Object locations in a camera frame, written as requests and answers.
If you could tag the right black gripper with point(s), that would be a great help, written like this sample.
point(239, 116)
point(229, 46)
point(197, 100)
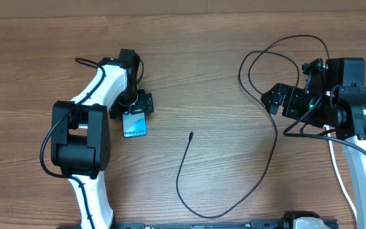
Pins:
point(291, 100)

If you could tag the Galaxy S24 smartphone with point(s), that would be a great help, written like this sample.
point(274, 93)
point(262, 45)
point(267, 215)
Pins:
point(134, 125)

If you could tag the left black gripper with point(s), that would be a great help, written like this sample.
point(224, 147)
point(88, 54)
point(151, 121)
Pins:
point(145, 104)

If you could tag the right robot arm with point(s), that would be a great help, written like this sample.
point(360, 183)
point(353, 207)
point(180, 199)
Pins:
point(334, 95)

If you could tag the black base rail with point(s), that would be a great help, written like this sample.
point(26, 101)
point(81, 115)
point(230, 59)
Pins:
point(253, 224)

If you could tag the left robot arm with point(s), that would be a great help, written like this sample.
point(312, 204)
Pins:
point(80, 136)

